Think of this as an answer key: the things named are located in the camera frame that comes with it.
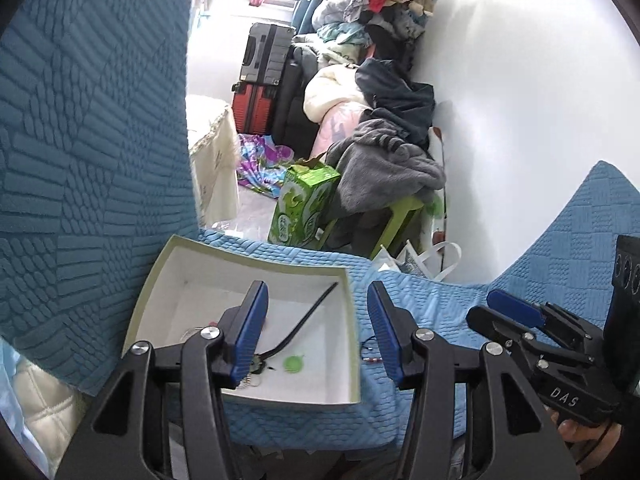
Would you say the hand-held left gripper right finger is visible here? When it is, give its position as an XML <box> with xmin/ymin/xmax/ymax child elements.
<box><xmin>366</xmin><ymin>280</ymin><xmax>581</xmax><ymax>480</ymax></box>

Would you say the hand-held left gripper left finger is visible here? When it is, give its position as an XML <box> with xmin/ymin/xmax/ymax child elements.
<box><xmin>55</xmin><ymin>280</ymin><xmax>271</xmax><ymax>480</ymax></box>

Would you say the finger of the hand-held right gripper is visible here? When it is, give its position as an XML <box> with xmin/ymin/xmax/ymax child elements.
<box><xmin>466</xmin><ymin>304</ymin><xmax>553</xmax><ymax>370</ymax></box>
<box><xmin>486</xmin><ymin>289</ymin><xmax>603</xmax><ymax>348</ymax></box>

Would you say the red bead bracelet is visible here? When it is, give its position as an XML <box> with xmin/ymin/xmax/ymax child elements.
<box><xmin>361</xmin><ymin>335</ymin><xmax>388</xmax><ymax>367</ymax></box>

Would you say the pale green cardboard box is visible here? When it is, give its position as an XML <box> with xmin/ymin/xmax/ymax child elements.
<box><xmin>122</xmin><ymin>234</ymin><xmax>362</xmax><ymax>406</ymax></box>

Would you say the person's right hand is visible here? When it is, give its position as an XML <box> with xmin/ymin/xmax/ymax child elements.
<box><xmin>547</xmin><ymin>405</ymin><xmax>626</xmax><ymax>466</ymax></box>

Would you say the white tote bag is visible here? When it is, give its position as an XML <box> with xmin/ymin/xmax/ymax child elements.
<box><xmin>372</xmin><ymin>240</ymin><xmax>463</xmax><ymax>283</ymax></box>

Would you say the green plastic stool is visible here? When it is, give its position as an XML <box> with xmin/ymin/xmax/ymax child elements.
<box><xmin>320</xmin><ymin>195</ymin><xmax>426</xmax><ymax>261</ymax></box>

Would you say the green printed carton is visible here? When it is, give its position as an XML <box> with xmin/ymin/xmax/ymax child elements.
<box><xmin>267</xmin><ymin>157</ymin><xmax>342</xmax><ymax>250</ymax></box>

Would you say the grey fleece garment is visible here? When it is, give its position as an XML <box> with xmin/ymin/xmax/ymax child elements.
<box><xmin>325</xmin><ymin>119</ymin><xmax>447</xmax><ymax>216</ymax></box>

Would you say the colourful purple cloth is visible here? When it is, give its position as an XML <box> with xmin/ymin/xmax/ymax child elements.
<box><xmin>236</xmin><ymin>133</ymin><xmax>296</xmax><ymax>201</ymax></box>

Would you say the cream lace-covered furniture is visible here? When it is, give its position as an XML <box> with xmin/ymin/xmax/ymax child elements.
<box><xmin>187</xmin><ymin>95</ymin><xmax>241</xmax><ymax>228</ymax></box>

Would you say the pink printed quilt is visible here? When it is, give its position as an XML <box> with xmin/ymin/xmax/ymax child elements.
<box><xmin>311</xmin><ymin>101</ymin><xmax>373</xmax><ymax>158</ymax></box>

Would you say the red suitcase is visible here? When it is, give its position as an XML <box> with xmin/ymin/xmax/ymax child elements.
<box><xmin>231</xmin><ymin>81</ymin><xmax>278</xmax><ymax>136</ymax></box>

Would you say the blue textured blanket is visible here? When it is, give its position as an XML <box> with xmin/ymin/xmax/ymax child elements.
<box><xmin>0</xmin><ymin>0</ymin><xmax>640</xmax><ymax>448</ymax></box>

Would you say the cream quilted bedding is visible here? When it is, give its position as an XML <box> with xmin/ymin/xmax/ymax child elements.
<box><xmin>0</xmin><ymin>337</ymin><xmax>88</xmax><ymax>480</ymax></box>

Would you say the dark blue garment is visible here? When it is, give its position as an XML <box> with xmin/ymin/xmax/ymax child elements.
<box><xmin>355</xmin><ymin>57</ymin><xmax>436</xmax><ymax>151</ymax></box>

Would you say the black suitcase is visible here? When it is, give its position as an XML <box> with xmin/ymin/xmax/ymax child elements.
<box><xmin>272</xmin><ymin>42</ymin><xmax>321</xmax><ymax>148</ymax></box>

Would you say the cream quilt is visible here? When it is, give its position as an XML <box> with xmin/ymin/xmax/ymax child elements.
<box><xmin>304</xmin><ymin>65</ymin><xmax>371</xmax><ymax>123</ymax></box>

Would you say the grey suitcase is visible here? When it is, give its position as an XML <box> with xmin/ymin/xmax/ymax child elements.
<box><xmin>240</xmin><ymin>22</ymin><xmax>297</xmax><ymax>85</ymax></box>

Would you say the pile of mixed clothes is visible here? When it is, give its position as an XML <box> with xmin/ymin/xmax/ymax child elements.
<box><xmin>292</xmin><ymin>0</ymin><xmax>453</xmax><ymax>68</ymax></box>

